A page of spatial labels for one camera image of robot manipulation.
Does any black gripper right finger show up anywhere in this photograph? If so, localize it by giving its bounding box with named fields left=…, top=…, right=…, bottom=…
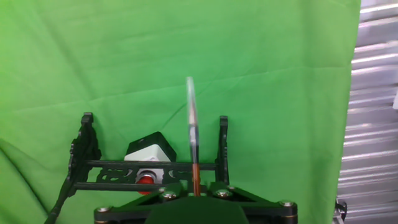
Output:
left=208, top=181, right=299, bottom=224

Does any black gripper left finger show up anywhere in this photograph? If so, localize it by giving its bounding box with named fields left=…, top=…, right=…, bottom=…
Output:
left=94, top=182, right=187, bottom=224

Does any brown calligraphy brush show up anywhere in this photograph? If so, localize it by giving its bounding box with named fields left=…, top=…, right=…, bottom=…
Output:
left=185, top=76, right=202, bottom=197

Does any black pen rack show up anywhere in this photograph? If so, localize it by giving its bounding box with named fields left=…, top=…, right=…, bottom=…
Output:
left=43, top=111, right=348, bottom=224

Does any small grey red-button box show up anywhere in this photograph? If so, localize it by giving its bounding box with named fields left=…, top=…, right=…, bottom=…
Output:
left=123, top=131, right=177, bottom=196

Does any green cloth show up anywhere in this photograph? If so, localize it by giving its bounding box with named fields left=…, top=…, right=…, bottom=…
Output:
left=0, top=0, right=362, bottom=224

